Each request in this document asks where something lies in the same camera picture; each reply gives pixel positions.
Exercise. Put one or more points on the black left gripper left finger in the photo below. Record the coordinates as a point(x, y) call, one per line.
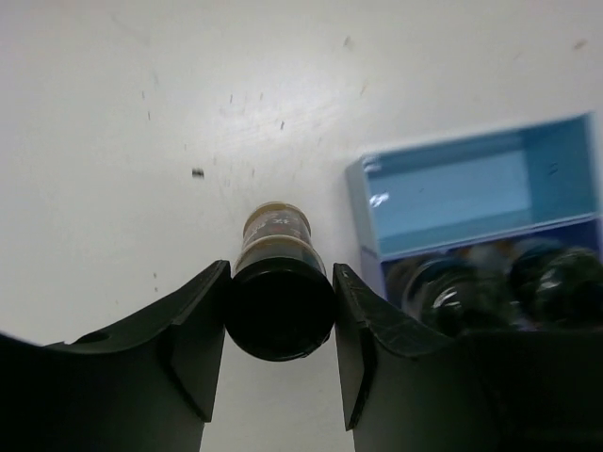
point(145, 383)

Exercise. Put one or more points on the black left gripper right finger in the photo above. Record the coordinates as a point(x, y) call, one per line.
point(407, 388)

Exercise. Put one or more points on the black-cap spice jar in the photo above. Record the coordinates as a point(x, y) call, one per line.
point(451, 295)
point(557, 286)

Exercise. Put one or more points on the small black-lid pepper bottle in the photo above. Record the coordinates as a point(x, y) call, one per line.
point(282, 306)

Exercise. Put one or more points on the dark blue organizer box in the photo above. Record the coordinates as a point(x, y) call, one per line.
point(492, 253)

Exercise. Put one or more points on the light blue organizer box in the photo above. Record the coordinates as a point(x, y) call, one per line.
point(434, 194)

